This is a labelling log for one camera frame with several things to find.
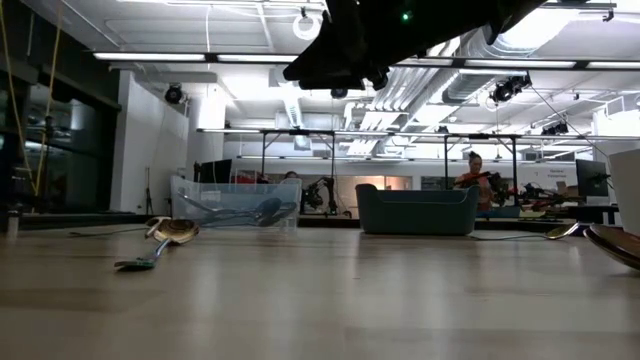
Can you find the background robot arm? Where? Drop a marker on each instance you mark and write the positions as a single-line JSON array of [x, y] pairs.
[[500, 182], [320, 192]]

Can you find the black frame table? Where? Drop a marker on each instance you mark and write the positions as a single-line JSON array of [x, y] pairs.
[[480, 136], [300, 131]]

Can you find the person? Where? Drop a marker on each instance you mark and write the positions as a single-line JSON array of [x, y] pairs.
[[291, 175], [472, 167]]

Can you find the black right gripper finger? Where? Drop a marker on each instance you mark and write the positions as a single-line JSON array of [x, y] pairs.
[[325, 72]]

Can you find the black computer monitor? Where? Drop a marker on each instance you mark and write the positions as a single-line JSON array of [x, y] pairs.
[[217, 172], [590, 177]]

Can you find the silver spoon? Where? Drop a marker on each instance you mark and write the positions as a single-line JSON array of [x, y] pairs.
[[200, 204], [564, 231]]

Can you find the black aluminium table frame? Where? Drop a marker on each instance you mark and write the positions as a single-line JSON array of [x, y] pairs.
[[335, 221]]

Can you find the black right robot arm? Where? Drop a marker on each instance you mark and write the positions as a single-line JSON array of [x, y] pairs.
[[475, 15]]

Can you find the white plastic bin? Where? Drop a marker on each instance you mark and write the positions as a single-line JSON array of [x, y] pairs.
[[627, 195]]

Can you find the overhead beam with light strips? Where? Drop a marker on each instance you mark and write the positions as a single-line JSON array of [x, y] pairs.
[[150, 56]]

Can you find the black ceiling spotlight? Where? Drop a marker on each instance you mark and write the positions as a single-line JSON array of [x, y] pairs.
[[173, 94], [507, 89], [339, 93], [555, 129]]

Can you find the gold spoon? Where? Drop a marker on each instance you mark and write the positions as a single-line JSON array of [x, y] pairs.
[[155, 222]]

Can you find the teal plastic bin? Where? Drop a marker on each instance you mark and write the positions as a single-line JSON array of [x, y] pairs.
[[415, 217]]

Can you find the clear plastic bin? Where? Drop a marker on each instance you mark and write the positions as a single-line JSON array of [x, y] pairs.
[[200, 220]]

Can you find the thin light stand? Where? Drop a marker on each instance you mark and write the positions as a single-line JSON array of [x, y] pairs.
[[148, 200]]

